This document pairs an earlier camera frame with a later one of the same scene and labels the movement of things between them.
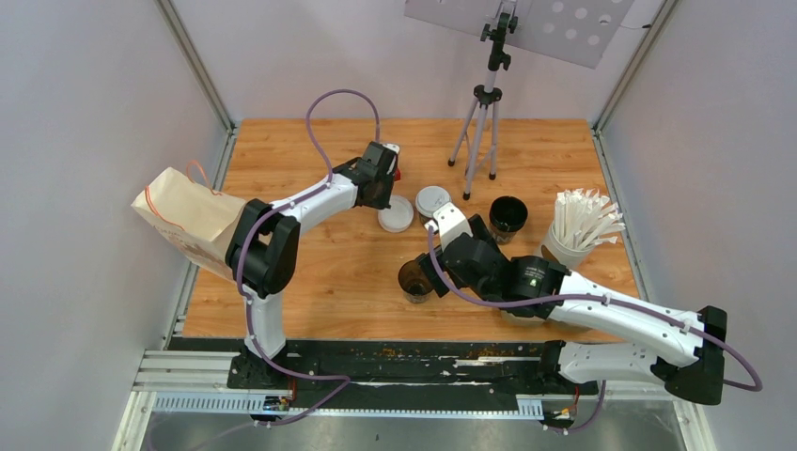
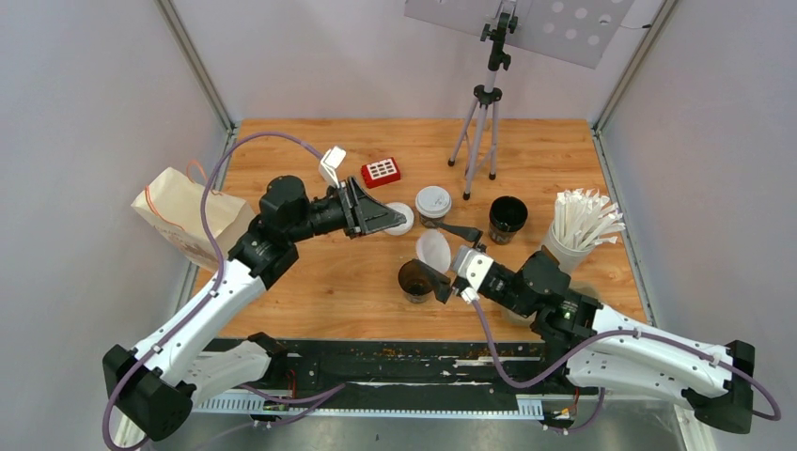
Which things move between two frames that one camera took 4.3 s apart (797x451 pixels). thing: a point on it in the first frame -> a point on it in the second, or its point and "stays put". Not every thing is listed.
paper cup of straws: (584, 217) stays put
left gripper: (382, 203) -> (364, 214)
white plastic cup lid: (430, 197) stays put
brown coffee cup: (413, 281) stays put
